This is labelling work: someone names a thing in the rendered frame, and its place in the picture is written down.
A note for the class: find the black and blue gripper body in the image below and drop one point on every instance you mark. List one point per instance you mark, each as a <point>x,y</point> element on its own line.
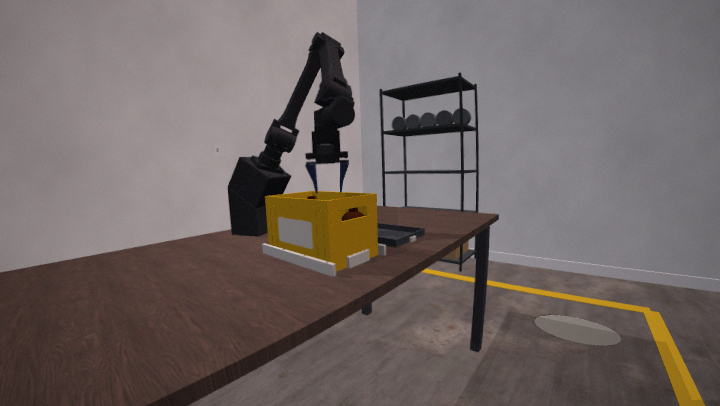
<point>327,159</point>

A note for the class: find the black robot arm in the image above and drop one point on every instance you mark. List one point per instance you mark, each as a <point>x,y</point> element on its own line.
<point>336,113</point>

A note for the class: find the yellow divided crate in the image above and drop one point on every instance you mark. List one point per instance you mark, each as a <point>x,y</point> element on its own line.
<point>315,228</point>

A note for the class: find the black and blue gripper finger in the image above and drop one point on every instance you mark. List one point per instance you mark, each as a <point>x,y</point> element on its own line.
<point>343,169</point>
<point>311,168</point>

